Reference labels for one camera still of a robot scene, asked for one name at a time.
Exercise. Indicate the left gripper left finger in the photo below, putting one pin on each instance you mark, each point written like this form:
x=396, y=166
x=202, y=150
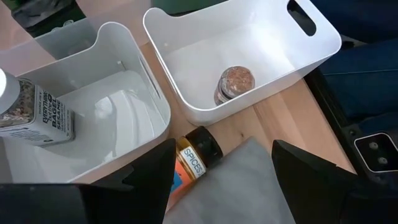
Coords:
x=149, y=186

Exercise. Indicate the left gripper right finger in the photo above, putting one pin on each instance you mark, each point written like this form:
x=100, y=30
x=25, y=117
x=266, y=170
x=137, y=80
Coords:
x=311, y=186

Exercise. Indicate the small glass spice jar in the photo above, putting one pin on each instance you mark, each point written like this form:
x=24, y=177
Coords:
x=233, y=85

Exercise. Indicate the white bagel seasoning jar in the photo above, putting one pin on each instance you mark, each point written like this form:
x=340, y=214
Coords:
x=40, y=118

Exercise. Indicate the dark green spice tin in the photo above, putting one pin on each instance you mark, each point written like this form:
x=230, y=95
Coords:
x=40, y=11

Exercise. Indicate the orange label spice jar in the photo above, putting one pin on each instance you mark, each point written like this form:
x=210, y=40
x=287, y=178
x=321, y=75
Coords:
x=199, y=149

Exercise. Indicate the grey cloth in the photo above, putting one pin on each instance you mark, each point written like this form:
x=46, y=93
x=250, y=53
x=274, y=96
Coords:
x=233, y=186

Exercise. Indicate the light grey plastic bin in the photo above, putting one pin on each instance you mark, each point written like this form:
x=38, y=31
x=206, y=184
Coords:
x=118, y=102

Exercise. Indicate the person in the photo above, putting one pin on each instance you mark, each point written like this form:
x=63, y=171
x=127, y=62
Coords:
x=357, y=87

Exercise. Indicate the white plastic bin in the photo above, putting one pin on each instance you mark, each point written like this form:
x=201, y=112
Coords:
x=202, y=56

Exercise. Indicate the clear plastic bin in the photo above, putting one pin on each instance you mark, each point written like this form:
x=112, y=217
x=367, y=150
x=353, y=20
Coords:
x=62, y=43

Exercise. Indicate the black aluminium table frame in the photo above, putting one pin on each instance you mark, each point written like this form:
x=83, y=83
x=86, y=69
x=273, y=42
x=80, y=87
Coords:
x=335, y=118

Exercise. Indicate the black frame corner bracket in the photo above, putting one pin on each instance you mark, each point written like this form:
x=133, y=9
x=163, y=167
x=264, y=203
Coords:
x=376, y=152

